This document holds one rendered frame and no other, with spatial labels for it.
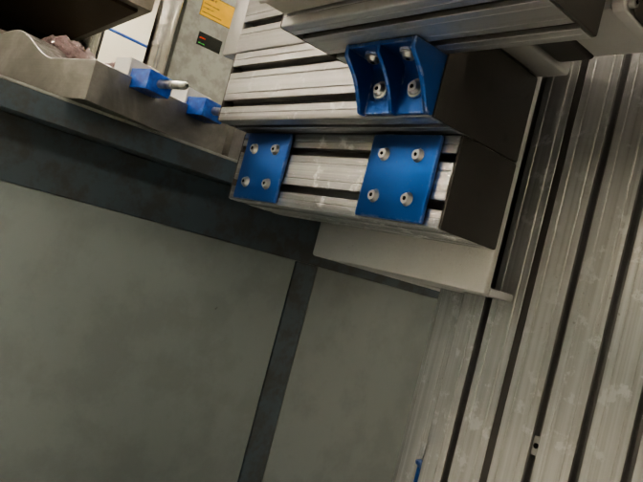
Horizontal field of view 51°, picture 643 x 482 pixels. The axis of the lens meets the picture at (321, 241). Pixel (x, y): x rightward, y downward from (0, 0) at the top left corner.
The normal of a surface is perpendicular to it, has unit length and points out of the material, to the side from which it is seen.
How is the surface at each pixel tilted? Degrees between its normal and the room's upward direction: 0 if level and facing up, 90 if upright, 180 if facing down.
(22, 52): 90
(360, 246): 90
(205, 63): 90
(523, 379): 90
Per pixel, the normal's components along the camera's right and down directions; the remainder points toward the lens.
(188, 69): 0.59, 0.11
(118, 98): 0.79, 0.18
